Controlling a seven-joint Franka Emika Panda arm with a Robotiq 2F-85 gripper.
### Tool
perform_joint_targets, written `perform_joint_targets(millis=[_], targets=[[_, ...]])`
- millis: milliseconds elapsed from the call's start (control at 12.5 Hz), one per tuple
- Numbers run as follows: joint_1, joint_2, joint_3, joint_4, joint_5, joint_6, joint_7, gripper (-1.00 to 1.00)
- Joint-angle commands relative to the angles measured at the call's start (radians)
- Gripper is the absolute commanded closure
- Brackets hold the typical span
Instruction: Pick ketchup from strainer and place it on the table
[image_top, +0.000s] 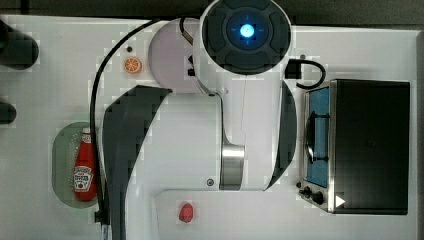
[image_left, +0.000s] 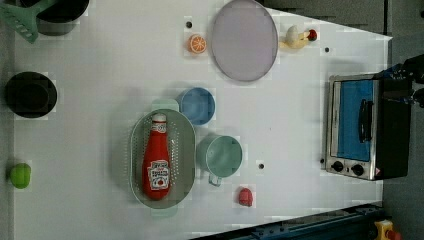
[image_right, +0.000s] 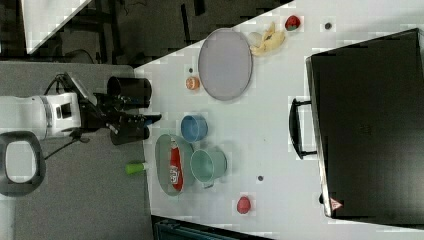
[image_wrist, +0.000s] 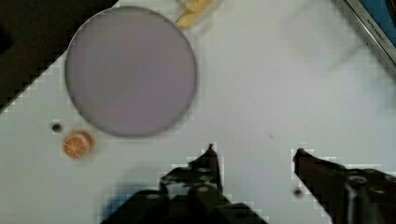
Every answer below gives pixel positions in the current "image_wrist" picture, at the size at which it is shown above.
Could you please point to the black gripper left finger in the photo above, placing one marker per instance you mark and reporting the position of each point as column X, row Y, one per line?
column 186, row 195

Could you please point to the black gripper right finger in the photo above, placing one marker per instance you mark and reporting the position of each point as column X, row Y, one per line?
column 349, row 196

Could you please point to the orange slice toy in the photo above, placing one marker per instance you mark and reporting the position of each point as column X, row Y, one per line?
column 77, row 145

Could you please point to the round grey plate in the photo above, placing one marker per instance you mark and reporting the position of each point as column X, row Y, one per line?
column 130, row 71

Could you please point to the silver toaster oven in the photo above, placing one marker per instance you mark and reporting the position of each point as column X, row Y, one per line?
column 376, row 19

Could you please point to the peeled banana toy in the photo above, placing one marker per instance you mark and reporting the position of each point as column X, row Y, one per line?
column 194, row 8

